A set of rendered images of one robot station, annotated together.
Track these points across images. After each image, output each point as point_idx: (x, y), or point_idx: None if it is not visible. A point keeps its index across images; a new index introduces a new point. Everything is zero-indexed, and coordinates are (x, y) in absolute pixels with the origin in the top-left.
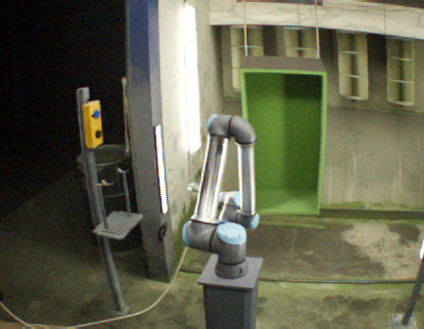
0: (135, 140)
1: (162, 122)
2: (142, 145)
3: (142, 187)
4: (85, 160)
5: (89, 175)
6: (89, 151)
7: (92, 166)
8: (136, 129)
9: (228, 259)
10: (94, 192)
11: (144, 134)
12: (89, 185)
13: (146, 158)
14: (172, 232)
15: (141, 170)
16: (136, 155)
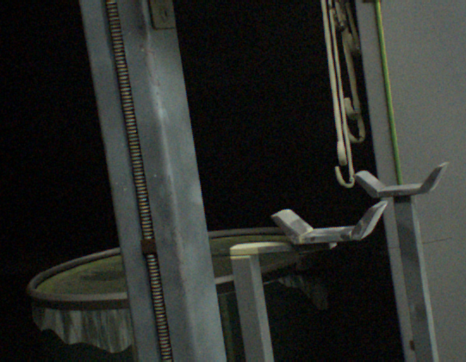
0: (399, 78)
1: None
2: (444, 100)
3: (451, 354)
4: (120, 103)
5: (153, 218)
6: (150, 29)
7: (175, 152)
8: (403, 12)
9: None
10: (191, 343)
11: (456, 33)
12: (152, 296)
13: None
14: None
15: (443, 252)
16: (408, 164)
